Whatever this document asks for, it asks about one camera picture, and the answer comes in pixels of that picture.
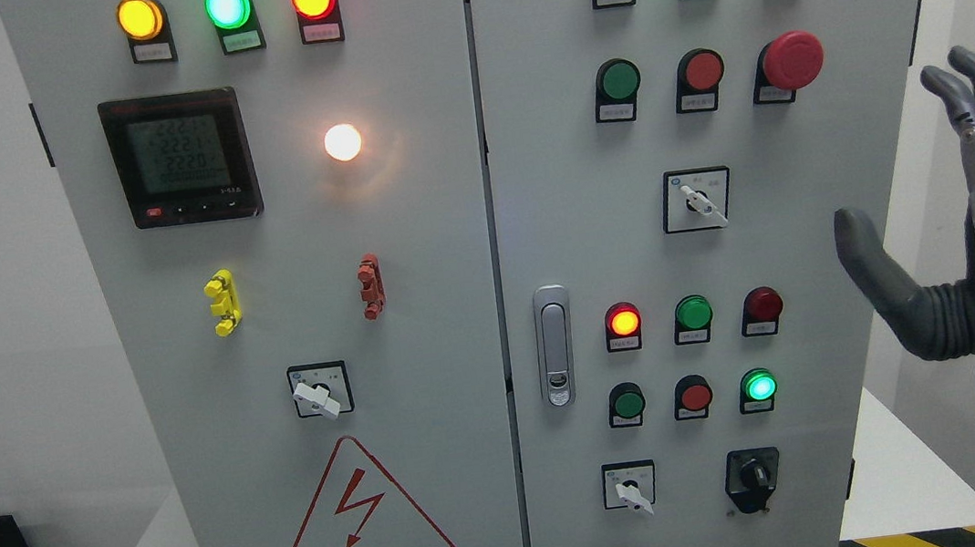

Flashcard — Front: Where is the gray rotary switch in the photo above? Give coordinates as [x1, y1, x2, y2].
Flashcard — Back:
[662, 166, 730, 234]
[600, 459, 656, 516]

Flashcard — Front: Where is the lit green push button lower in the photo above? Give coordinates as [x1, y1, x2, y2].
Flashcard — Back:
[739, 367, 778, 415]

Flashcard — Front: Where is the green indicator light middle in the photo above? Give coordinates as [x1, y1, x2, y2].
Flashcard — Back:
[674, 293, 714, 346]

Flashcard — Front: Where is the green indicator light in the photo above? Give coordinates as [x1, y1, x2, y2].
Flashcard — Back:
[674, 293, 714, 346]
[203, 0, 267, 56]

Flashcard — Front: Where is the red emergency stop button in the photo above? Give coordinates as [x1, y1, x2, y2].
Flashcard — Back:
[752, 29, 826, 105]

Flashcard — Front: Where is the red push button lower row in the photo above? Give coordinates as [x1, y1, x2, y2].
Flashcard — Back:
[673, 375, 713, 420]

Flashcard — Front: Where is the red push button row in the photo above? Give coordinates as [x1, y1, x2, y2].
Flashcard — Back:
[673, 375, 713, 420]
[675, 47, 725, 115]

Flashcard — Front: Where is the red push button upper row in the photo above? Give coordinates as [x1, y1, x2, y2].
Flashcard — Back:
[675, 47, 725, 115]

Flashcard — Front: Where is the right gray cabinet door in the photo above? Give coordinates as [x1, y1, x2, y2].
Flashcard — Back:
[470, 0, 916, 547]

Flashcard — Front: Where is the gray cabinet door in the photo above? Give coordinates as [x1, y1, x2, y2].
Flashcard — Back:
[0, 0, 524, 547]
[470, 0, 916, 547]

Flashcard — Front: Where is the lit red indicator light middle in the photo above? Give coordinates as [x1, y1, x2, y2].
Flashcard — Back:
[605, 301, 643, 353]

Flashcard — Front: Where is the green push button lower row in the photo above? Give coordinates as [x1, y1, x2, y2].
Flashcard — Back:
[608, 382, 647, 428]

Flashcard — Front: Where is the green push button row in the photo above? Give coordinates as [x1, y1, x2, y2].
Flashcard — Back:
[608, 382, 647, 428]
[595, 57, 641, 123]

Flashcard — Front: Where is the green push button upper row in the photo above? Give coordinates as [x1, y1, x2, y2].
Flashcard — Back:
[595, 57, 641, 123]

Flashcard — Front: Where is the red terminal clip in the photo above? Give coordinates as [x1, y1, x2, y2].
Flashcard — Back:
[357, 253, 386, 321]

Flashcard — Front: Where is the white glowing lamp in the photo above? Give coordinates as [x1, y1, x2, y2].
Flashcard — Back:
[323, 122, 364, 163]

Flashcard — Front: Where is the red electric hazard warning sticker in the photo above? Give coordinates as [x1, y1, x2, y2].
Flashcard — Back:
[292, 435, 456, 547]

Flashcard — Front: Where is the left gray cabinet door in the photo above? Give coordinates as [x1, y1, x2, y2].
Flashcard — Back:
[0, 0, 524, 547]

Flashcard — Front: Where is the red-orange indicator light top left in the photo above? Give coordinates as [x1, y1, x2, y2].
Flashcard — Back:
[291, 0, 346, 45]

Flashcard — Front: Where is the yellow terminal clip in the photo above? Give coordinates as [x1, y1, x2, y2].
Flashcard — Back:
[203, 269, 244, 337]

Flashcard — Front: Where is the green indicator light top left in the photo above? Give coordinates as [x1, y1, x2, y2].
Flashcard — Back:
[203, 0, 267, 56]

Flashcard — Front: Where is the digital power meter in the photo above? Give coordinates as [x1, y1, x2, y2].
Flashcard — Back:
[98, 87, 264, 229]

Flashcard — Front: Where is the yellow indicator light top left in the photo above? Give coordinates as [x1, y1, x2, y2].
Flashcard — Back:
[116, 0, 178, 64]

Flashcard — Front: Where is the black rotary selector switch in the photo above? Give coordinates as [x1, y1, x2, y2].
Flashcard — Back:
[724, 447, 780, 514]

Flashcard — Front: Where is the silver door latch handle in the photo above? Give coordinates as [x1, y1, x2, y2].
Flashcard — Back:
[532, 284, 576, 408]

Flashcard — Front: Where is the gray rotary switch left door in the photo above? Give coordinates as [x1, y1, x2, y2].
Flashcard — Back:
[285, 360, 355, 419]

